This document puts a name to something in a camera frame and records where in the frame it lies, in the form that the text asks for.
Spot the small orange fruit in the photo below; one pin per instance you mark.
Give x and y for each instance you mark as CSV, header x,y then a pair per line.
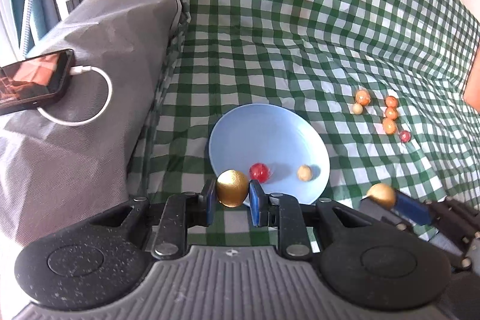
x,y
391,101

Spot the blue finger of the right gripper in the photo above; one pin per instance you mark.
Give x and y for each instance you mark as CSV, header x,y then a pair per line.
x,y
419,212
374,210

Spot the small red fruit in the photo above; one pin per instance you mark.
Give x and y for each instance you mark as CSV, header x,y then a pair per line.
x,y
405,136

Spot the large orange fruit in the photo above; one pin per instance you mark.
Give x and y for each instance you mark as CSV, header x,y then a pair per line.
x,y
362,97

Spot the grey sofa armrest cover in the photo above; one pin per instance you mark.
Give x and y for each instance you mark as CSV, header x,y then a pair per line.
x,y
70,163

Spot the red wrapped fruit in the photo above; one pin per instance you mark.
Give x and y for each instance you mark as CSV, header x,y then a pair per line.
x,y
259,172

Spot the black smartphone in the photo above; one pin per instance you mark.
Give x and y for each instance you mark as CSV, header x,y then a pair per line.
x,y
35,82

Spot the green checkered tablecloth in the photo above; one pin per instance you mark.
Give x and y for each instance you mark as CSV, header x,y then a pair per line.
x,y
311,56

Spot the brown longan fruit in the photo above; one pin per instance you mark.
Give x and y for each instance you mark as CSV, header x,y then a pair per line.
x,y
232,188
383,194

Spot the light blue plate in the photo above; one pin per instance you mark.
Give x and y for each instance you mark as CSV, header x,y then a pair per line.
x,y
277,137

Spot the beige longan fruit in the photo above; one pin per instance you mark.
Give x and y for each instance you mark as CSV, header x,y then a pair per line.
x,y
357,109
305,173

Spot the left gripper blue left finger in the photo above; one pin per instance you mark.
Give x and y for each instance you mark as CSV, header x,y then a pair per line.
x,y
208,200

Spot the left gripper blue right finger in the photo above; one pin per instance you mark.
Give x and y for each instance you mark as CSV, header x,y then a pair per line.
x,y
258,204

